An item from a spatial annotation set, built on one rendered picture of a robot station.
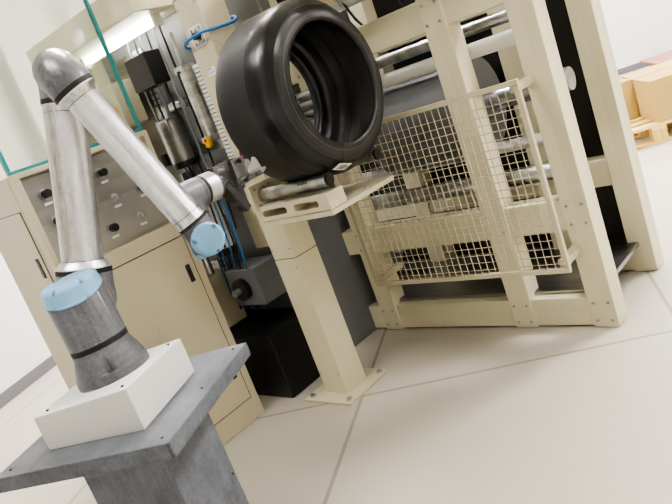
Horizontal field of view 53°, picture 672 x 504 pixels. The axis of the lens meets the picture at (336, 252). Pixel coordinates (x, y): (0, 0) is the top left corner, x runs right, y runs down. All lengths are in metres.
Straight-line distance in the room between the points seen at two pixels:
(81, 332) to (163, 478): 0.41
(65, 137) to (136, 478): 0.90
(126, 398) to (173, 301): 1.07
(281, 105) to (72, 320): 0.89
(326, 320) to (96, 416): 1.23
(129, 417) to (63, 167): 0.69
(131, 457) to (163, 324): 1.10
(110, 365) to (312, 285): 1.11
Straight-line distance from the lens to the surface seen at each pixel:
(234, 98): 2.22
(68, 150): 1.93
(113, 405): 1.68
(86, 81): 1.81
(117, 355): 1.76
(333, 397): 2.81
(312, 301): 2.65
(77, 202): 1.92
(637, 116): 5.77
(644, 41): 9.89
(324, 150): 2.20
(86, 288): 1.75
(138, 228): 2.68
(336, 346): 2.74
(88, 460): 1.68
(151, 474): 1.80
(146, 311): 2.61
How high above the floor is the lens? 1.19
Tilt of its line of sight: 13 degrees down
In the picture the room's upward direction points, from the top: 20 degrees counter-clockwise
